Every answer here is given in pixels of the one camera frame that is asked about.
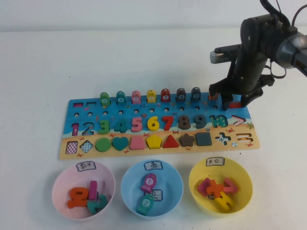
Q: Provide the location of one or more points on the brown star piece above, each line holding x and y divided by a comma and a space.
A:
186, 140

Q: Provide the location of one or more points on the green fish piece three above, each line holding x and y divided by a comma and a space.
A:
104, 99

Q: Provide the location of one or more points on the paper label inside blue bowl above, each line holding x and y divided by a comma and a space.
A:
158, 194

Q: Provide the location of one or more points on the orange fish piece ten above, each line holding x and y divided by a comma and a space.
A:
212, 97

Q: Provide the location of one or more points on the teal number two piece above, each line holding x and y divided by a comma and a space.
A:
99, 204

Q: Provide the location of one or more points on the teal fish piece two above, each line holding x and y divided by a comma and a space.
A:
145, 204

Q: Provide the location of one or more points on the pink number one piece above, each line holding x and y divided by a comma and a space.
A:
93, 190

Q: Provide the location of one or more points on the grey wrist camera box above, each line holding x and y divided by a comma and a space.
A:
219, 57

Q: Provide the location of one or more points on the orange plus sign piece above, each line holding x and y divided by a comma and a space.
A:
214, 188

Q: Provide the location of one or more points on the red number seven piece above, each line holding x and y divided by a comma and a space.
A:
168, 123

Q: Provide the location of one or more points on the magenta rectangle piece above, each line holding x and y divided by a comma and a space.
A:
202, 187

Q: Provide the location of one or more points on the paper label on pink rim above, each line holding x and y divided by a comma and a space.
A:
86, 166

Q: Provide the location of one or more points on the pink number five piece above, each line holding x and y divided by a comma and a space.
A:
138, 129

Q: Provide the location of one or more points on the pink plastic bowl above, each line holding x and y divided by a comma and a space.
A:
60, 189

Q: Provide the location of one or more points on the green circle piece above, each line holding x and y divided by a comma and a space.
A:
103, 145

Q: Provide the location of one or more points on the red minus bar piece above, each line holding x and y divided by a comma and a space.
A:
235, 104

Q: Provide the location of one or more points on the teal number four piece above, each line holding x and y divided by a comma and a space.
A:
122, 125

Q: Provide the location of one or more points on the yellow number six piece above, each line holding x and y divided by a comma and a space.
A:
151, 124

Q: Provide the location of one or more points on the pink greater-than sign piece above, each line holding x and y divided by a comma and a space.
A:
231, 189

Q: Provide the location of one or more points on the orange number ten piece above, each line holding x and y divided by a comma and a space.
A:
74, 200

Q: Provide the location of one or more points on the teal fish piece four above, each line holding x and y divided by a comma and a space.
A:
121, 98

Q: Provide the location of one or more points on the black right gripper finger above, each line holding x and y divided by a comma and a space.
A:
227, 101
247, 100

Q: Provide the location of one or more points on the brown number eight piece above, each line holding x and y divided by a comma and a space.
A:
184, 125

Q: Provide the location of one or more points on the yellow pentagon piece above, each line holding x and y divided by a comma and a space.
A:
154, 142

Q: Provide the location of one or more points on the yellow fish piece six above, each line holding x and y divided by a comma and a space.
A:
151, 96

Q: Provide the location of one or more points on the pink trapezoid piece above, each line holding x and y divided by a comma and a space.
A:
137, 143

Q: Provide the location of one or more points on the green number three piece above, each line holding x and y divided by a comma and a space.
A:
105, 130

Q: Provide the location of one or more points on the yellow plastic bowl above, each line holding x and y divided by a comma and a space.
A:
244, 191

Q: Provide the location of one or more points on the paper label on yellow rim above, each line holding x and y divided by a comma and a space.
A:
215, 161

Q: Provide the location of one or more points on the wooden ocean puzzle board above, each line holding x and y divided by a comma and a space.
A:
158, 154

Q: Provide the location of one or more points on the yellow equals sign piece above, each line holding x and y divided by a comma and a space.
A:
224, 202

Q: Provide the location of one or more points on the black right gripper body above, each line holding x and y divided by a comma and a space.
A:
247, 76

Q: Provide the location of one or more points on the blue plastic bowl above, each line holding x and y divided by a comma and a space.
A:
129, 189

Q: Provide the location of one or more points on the grey number nine piece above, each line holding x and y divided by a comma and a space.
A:
202, 121

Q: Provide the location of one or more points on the pink fish piece five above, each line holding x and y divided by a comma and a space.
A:
136, 97

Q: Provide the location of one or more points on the red fish piece seven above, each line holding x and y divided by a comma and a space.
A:
165, 95

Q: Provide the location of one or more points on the magenta fish piece one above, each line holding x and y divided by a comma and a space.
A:
149, 182

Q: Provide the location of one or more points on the red triangle piece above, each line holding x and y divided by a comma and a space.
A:
170, 143

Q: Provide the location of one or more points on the teal heart piece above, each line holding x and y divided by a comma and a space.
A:
119, 143

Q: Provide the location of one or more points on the paper label on blue rim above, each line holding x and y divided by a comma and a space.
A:
154, 165

